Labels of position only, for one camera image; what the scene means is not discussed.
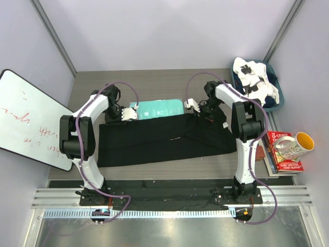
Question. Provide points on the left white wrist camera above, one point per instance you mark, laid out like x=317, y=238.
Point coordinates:
x=128, y=114

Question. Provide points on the teal folding board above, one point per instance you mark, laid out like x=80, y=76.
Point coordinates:
x=159, y=108

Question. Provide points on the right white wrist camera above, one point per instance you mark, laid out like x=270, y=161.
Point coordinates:
x=191, y=104

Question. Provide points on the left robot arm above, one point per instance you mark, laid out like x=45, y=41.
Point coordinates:
x=77, y=141

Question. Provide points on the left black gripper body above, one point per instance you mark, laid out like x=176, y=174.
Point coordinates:
x=113, y=115

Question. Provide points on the aluminium rail frame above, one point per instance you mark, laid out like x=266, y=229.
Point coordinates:
x=176, y=213

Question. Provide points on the whiteboard with red writing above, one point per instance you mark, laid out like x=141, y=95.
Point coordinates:
x=30, y=121

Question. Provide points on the red book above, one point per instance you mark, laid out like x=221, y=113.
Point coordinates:
x=280, y=157

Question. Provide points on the black floral t-shirt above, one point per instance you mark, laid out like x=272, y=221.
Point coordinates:
x=163, y=139

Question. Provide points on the floral mug yellow inside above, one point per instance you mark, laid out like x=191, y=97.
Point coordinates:
x=292, y=147

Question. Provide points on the blue laundry basket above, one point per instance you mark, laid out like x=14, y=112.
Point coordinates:
x=278, y=85

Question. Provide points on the white t-shirt in basket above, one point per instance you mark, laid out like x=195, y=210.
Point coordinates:
x=257, y=82

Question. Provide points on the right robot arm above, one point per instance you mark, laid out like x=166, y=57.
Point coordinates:
x=247, y=124

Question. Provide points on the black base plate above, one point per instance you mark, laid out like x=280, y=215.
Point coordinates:
x=179, y=195

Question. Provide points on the dark blue book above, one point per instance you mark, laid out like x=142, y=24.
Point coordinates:
x=268, y=160

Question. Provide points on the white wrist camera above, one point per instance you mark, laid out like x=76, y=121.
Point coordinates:
x=191, y=104
x=128, y=114

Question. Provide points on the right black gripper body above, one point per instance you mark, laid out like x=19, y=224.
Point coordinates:
x=208, y=107

